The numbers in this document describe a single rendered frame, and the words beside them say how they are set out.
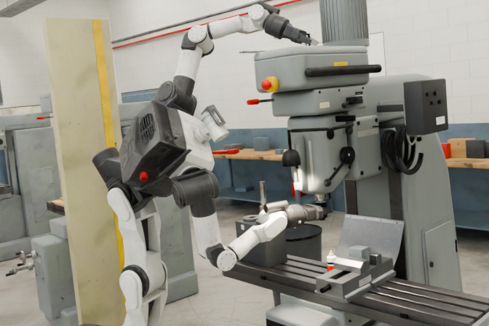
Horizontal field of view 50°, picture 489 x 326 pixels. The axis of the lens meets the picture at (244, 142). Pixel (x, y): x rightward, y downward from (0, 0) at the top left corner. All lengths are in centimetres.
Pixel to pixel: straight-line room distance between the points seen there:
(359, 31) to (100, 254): 218
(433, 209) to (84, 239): 209
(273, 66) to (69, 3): 991
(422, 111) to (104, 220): 219
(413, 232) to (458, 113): 413
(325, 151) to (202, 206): 54
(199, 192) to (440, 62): 502
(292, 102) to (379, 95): 45
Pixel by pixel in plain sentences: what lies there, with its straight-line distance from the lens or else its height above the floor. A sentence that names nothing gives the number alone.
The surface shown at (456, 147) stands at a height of 99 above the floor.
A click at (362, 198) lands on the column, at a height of 120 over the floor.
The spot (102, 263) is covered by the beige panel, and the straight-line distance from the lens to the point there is 360.
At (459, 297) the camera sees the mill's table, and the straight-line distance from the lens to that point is 208.
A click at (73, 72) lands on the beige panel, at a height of 197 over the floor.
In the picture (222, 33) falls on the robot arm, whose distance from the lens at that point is 224.
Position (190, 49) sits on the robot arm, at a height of 193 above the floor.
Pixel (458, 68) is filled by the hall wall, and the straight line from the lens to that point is 648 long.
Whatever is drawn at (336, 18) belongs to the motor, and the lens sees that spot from 229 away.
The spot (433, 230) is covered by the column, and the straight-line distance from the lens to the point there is 258.
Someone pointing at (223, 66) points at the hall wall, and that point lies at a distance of 899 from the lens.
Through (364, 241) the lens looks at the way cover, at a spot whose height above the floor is 101.
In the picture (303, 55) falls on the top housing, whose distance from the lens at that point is 195.
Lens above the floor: 172
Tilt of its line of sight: 5 degrees down
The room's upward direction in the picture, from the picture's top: 5 degrees counter-clockwise
